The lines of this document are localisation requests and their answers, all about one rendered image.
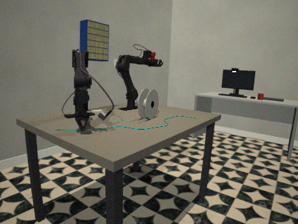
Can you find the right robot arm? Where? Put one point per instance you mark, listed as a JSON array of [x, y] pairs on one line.
[[81, 80]]

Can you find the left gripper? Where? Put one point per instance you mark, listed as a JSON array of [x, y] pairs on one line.
[[154, 61]]

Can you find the grey cable reel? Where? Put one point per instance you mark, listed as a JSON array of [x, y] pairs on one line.
[[148, 103]]

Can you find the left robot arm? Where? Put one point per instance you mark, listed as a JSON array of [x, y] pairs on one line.
[[132, 92]]

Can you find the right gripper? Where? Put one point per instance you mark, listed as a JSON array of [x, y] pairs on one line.
[[83, 109]]

